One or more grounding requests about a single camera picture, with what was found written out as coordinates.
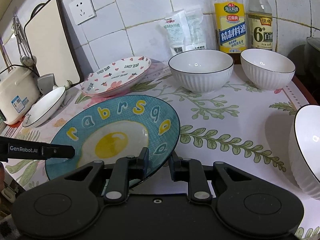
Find floral tablecloth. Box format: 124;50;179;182
1;63;319;239

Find small white ribbed bowl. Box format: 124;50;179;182
240;49;296;90

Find white vinegar bottle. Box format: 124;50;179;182
247;0;273;50

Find white salt bag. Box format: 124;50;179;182
159;7;207;56

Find cream cutting board black rim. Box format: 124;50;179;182
24;0;84;86

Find hanging metal utensils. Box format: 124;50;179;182
12;14;36;67

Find cooking wine bottle yellow label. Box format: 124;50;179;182
211;0;247;54

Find white plate black rim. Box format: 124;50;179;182
22;87;66;128

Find lovely bear rabbit plate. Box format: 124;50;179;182
81;56;151;97

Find cleaver with cream handle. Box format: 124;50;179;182
37;73;59;95

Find blue egg plate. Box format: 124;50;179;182
45;95;180;180

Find large white ribbed bowl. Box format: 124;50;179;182
168;49;234;94

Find cream rice cooker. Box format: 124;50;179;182
0;67;40;125

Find white wall socket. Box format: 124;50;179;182
69;0;96;25

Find black wok with lid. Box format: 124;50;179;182
288;37;320;103

